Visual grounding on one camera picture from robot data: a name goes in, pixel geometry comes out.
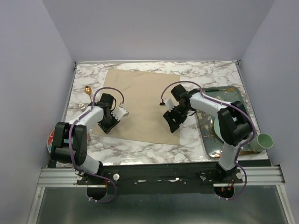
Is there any beige linen napkin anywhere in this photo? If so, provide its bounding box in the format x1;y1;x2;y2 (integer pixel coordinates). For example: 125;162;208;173
93;70;180;145

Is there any gold spoon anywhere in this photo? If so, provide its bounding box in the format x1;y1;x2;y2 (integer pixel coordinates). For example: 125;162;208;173
85;86;93;102

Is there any silver fork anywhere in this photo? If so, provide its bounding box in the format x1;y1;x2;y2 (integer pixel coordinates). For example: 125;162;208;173
78;102;89;111

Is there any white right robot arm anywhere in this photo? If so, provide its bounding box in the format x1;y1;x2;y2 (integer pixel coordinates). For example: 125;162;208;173
160;82;256;183

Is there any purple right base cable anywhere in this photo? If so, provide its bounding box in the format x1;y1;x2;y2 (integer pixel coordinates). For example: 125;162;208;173
218;163;248;202

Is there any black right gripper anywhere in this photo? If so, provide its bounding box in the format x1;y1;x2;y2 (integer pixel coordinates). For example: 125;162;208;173
163;104;190;133

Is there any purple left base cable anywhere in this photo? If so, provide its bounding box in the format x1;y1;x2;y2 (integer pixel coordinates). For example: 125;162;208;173
84;176;119;203

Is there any mint green cup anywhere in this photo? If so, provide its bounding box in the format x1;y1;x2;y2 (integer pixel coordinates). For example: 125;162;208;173
249;133;274;152

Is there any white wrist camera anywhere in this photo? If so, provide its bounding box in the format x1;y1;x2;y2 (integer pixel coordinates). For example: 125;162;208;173
162;98;175;112
111;107;129;121

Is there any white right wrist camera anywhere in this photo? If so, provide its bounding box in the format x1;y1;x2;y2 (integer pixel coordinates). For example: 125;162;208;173
162;98;175;112

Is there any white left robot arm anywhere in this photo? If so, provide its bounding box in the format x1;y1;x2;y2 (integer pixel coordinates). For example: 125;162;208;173
50;93;120;184

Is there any mint green plate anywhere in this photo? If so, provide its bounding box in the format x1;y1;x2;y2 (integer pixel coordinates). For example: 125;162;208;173
214;118;224;142

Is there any aluminium frame rail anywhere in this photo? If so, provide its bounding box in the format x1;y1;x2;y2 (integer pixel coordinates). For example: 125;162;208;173
37;167;285;188

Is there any floral teal serving tray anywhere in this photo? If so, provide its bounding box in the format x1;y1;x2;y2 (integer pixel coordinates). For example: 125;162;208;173
197;86;245;158

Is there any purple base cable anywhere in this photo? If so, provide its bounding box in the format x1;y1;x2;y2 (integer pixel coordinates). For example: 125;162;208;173
218;163;248;202
84;176;119;203

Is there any black mounting base plate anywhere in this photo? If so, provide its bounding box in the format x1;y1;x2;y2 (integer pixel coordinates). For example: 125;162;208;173
78;162;243;199

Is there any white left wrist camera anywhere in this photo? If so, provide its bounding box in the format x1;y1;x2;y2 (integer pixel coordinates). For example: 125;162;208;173
111;107;129;121

